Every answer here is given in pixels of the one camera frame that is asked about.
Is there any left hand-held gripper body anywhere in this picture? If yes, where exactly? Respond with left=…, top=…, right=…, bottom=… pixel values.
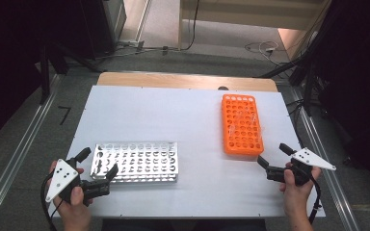
left=45, top=157, right=111, bottom=207

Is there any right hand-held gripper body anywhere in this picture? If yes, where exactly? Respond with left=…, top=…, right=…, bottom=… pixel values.
left=265, top=147, right=337, bottom=187

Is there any orange plastic test tube rack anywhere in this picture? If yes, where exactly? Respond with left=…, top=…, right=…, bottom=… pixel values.
left=221, top=93, right=265, bottom=157

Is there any clear test tube rack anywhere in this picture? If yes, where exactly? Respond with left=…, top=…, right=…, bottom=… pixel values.
left=90, top=141, right=179, bottom=184

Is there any group of clear test tubes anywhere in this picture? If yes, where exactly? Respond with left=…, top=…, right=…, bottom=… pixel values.
left=227, top=107, right=264, bottom=138

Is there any person's left hand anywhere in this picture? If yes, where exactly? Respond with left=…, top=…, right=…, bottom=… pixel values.
left=48, top=160, right=94, bottom=222

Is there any person's right hand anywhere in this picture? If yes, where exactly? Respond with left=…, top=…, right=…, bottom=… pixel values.
left=278, top=162, right=322, bottom=219

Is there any white work board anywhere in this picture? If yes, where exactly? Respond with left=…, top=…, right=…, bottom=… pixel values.
left=46, top=85, right=327, bottom=219

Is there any dark curtain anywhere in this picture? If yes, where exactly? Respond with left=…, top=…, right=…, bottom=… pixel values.
left=0, top=0, right=90, bottom=151
left=312, top=0, right=370, bottom=193

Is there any wooden table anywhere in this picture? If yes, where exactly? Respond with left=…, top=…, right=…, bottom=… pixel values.
left=96, top=71, right=278, bottom=93

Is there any dark metal cabinet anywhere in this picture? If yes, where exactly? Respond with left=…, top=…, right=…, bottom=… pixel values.
left=76, top=0, right=127, bottom=61

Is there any light wooden shelf unit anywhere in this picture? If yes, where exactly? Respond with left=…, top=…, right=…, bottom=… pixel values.
left=177, top=0, right=331, bottom=51

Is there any left hand-held gripper cable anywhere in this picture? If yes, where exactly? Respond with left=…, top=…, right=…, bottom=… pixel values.
left=40, top=171, right=62, bottom=231

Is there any hand-held gripper cable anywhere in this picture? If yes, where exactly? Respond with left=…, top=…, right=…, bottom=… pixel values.
left=307, top=175, right=323, bottom=225
left=40, top=171, right=62, bottom=231

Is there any right hand-held gripper cable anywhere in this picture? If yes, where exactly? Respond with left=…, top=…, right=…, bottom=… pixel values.
left=307, top=175, right=323, bottom=225

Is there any aluminium floor rail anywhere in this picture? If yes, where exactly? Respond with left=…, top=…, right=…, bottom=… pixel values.
left=0, top=73, right=62, bottom=225
left=285, top=81, right=362, bottom=231

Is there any black metal stand post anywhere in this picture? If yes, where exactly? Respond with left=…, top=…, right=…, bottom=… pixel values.
left=39, top=44, right=51, bottom=105

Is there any white floor cable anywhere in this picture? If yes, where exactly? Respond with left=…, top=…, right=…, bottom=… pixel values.
left=245, top=40, right=280, bottom=64

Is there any grey floor cable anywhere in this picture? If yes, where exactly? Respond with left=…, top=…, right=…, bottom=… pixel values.
left=95, top=44, right=181, bottom=62

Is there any black hanging cable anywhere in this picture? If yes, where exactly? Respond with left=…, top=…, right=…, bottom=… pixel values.
left=180, top=0, right=201, bottom=52

